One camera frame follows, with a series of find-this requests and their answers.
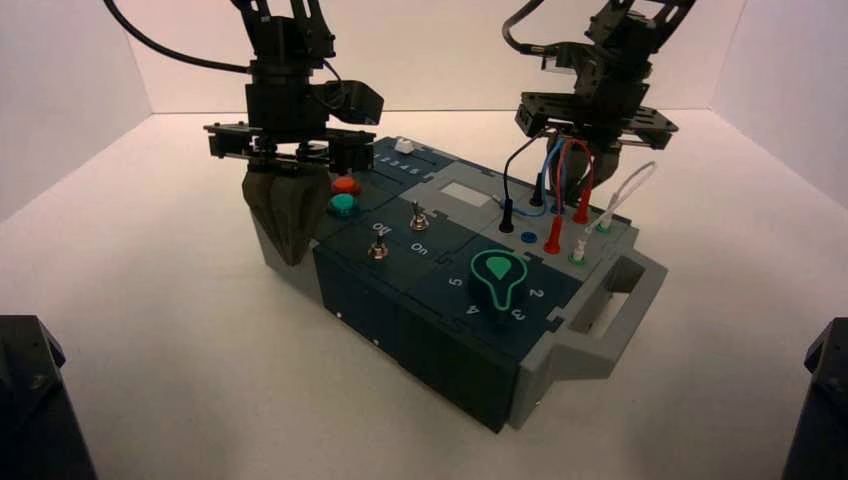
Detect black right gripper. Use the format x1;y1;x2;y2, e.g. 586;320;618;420
515;62;680;195

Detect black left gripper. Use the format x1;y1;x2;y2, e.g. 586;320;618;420
203;80;379;268

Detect dark teal grey task box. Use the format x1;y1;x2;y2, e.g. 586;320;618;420
251;137;669;435

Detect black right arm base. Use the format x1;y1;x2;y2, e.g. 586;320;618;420
781;317;848;480

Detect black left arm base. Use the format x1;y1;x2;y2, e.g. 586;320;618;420
0;315;99;480

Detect green round push button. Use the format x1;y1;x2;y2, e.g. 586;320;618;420
327;193;361;219

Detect dark rotary knob green pointer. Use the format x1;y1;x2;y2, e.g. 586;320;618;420
468;250;531;325

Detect blue banana plug cable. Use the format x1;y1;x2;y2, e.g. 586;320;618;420
490;137;568;219

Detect white banana plug cable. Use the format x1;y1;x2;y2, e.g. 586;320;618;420
570;160;658;263

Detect red banana plug cable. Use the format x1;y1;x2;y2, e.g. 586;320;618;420
544;137;596;256

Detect black banana plug cable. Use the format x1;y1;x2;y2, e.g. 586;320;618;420
498;135;558;234

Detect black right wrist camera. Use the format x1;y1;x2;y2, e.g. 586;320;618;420
541;44;598;93

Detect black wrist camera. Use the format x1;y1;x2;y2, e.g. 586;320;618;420
541;44;598;93
324;80;386;127

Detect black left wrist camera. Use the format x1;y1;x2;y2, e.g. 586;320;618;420
324;80;386;127

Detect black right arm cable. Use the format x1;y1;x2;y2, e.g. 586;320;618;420
501;0;586;58

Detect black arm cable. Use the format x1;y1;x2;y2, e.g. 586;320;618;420
102;0;254;75
501;0;586;58

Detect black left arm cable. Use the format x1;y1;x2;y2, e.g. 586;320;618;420
102;0;254;75

